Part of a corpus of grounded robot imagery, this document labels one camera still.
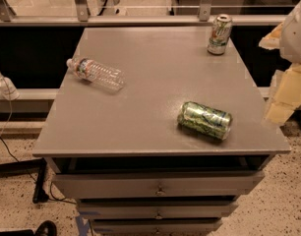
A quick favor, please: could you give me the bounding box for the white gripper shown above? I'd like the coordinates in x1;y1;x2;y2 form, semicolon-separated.
259;0;301;126

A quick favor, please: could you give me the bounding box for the white green 7up can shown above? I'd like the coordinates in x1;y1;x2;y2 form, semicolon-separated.
208;14;232;55

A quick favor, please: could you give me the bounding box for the green soda can lying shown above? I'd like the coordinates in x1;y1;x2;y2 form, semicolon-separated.
177;101;232;141

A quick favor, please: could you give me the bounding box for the clear plastic water bottle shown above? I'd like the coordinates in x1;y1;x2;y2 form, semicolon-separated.
66;58;125;91

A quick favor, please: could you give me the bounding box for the top grey drawer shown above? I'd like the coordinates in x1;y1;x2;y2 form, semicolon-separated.
53;171;265;199

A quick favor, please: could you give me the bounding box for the grey drawer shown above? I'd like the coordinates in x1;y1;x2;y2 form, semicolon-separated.
78;200;237;219
91;218;222;235
53;171;265;199

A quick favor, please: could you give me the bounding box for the grey drawer cabinet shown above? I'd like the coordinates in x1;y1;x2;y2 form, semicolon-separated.
31;26;292;236

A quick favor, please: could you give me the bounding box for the middle grey drawer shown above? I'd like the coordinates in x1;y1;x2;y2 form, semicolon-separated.
78;200;237;219

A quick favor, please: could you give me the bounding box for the bottom grey drawer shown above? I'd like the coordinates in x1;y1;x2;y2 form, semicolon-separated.
91;218;222;235

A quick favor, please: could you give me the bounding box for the white plug adapter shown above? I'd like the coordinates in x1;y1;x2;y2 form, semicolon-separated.
0;73;20;101

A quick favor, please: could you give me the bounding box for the black shoe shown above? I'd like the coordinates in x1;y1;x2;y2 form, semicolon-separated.
34;220;57;236

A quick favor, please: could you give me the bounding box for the black metal stand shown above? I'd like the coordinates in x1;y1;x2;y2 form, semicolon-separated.
0;157;50;205

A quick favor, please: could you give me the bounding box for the black cable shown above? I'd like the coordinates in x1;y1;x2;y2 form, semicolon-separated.
0;61;76;205

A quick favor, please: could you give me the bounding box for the metal railing frame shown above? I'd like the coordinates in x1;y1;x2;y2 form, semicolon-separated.
0;0;300;27

